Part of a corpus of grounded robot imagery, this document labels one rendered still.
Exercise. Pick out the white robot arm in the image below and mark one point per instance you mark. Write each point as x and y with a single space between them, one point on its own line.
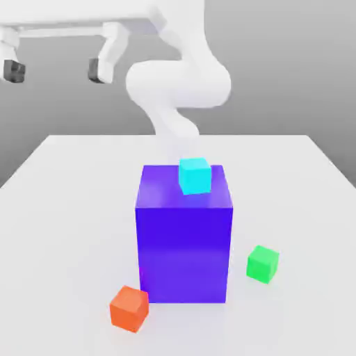
180 86

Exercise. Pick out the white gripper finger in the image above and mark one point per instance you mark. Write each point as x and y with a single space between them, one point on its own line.
109 59
9 50

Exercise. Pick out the small green cube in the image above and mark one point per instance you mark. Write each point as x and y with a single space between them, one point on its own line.
262 264

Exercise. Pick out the large purple box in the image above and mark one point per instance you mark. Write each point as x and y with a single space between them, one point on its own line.
183 250

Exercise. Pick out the small cyan cube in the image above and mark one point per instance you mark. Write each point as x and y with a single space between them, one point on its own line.
194 176

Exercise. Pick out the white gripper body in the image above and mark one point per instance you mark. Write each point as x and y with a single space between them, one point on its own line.
83 14

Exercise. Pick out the small orange cube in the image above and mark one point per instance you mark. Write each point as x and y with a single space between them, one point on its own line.
129 308

